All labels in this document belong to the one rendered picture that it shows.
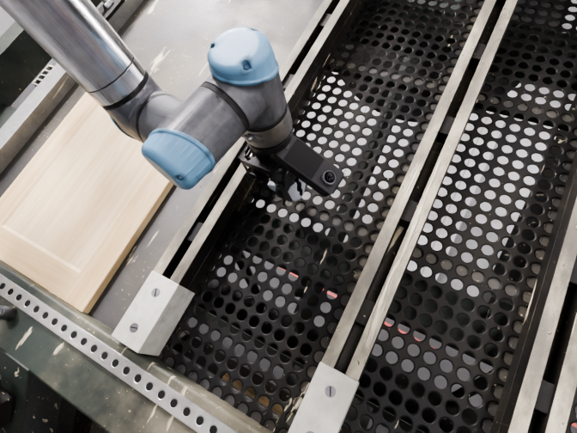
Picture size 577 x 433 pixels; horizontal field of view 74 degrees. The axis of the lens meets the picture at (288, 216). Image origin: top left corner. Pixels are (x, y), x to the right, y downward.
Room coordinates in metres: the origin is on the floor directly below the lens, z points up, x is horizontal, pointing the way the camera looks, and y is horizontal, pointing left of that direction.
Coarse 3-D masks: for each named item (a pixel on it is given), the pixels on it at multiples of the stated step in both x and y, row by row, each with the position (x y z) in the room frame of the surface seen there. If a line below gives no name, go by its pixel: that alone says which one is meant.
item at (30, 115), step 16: (128, 0) 1.15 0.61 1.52; (112, 16) 1.11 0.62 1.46; (128, 16) 1.15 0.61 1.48; (48, 80) 0.99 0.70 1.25; (64, 80) 1.00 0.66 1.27; (32, 96) 0.96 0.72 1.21; (48, 96) 0.97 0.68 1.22; (16, 112) 0.94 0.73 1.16; (32, 112) 0.93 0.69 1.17; (48, 112) 0.97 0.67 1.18; (16, 128) 0.90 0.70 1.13; (32, 128) 0.94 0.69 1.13; (0, 144) 0.88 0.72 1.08; (16, 144) 0.91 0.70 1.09; (0, 160) 0.87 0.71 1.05
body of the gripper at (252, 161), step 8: (288, 136) 0.56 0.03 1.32; (248, 144) 0.57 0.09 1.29; (280, 144) 0.55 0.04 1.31; (248, 152) 0.63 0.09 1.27; (256, 152) 0.61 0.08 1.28; (264, 152) 0.55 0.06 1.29; (272, 152) 0.55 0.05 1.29; (240, 160) 0.62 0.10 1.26; (248, 160) 0.63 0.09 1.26; (256, 160) 0.61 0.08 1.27; (264, 160) 0.61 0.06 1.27; (272, 160) 0.61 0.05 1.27; (256, 168) 0.61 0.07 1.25; (264, 168) 0.60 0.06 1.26; (272, 168) 0.60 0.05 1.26; (280, 168) 0.60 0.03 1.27; (256, 176) 0.64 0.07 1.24; (264, 176) 0.64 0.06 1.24; (272, 176) 0.61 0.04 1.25; (280, 176) 0.60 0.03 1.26; (288, 176) 0.61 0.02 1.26; (288, 184) 0.62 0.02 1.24
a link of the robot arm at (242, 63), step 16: (224, 32) 0.47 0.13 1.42; (240, 32) 0.46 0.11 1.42; (256, 32) 0.46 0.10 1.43; (224, 48) 0.45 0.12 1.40; (240, 48) 0.44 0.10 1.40; (256, 48) 0.44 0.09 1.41; (224, 64) 0.43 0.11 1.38; (240, 64) 0.43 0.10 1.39; (256, 64) 0.43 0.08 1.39; (272, 64) 0.46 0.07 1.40; (208, 80) 0.45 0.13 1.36; (224, 80) 0.44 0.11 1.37; (240, 80) 0.44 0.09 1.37; (256, 80) 0.44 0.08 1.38; (272, 80) 0.47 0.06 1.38; (240, 96) 0.44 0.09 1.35; (256, 96) 0.46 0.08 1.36; (272, 96) 0.48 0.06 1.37; (256, 112) 0.46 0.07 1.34; (272, 112) 0.49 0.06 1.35; (256, 128) 0.51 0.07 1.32
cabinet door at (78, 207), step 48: (48, 144) 0.89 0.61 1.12; (96, 144) 0.87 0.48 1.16; (48, 192) 0.81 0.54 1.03; (96, 192) 0.79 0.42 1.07; (144, 192) 0.77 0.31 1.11; (0, 240) 0.74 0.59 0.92; (48, 240) 0.73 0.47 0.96; (96, 240) 0.72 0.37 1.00; (48, 288) 0.66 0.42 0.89; (96, 288) 0.65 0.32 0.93
